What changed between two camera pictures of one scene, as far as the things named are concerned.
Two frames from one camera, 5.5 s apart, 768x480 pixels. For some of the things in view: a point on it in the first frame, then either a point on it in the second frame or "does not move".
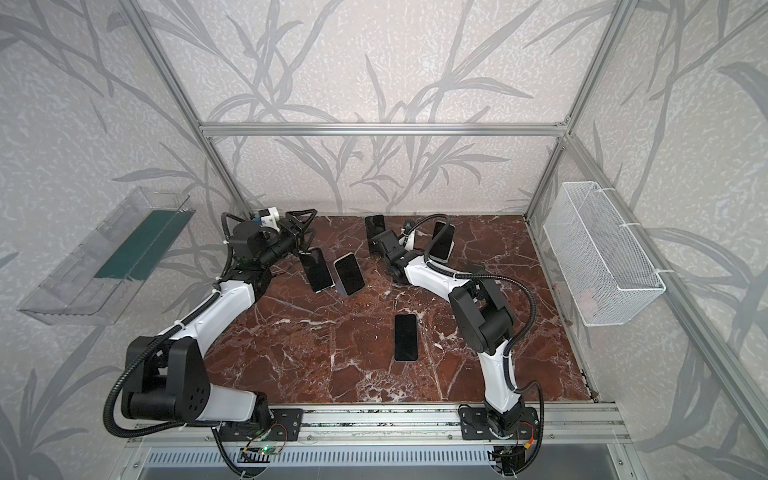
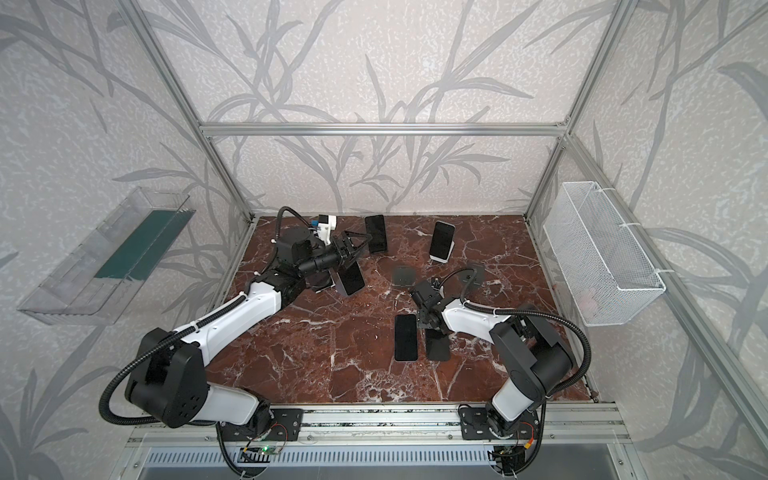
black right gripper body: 380,239 -> 428,301
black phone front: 405,337 does not move
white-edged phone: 446,241 does not move
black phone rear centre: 375,225 does not move
